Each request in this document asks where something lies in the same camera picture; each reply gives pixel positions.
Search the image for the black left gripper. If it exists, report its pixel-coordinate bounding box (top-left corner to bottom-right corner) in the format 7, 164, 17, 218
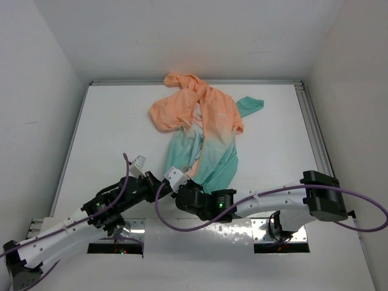
120, 170, 173, 211

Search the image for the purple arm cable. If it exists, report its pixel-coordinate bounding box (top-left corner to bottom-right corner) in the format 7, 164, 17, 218
154, 181, 388, 233
0, 153, 134, 289

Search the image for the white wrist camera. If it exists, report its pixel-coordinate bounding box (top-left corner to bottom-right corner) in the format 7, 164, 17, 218
129, 155, 146, 178
164, 167, 190, 193

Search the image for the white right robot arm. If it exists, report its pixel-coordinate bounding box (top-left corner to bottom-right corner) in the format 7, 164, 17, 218
165, 167, 347, 241

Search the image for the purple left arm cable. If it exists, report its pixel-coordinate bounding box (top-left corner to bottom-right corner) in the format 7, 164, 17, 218
0, 153, 134, 289

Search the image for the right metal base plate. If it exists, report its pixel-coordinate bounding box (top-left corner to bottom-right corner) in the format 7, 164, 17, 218
250, 218, 308, 244

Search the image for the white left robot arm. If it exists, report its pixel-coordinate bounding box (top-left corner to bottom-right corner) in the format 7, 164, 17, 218
1, 172, 162, 290

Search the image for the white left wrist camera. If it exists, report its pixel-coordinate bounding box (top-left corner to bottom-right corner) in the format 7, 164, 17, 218
129, 155, 146, 178

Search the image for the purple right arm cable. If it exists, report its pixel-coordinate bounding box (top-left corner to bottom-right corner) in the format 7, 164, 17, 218
154, 181, 388, 233

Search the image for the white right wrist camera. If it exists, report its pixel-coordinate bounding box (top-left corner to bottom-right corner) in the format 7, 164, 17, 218
164, 167, 190, 193

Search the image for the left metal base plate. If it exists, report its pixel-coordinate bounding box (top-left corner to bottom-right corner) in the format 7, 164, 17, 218
30, 218, 146, 243

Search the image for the metal base plate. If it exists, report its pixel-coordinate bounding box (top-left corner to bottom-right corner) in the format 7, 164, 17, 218
250, 218, 308, 244
30, 218, 146, 243

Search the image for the orange and teal jacket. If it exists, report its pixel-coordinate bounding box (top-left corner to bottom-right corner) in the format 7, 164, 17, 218
150, 73, 264, 193

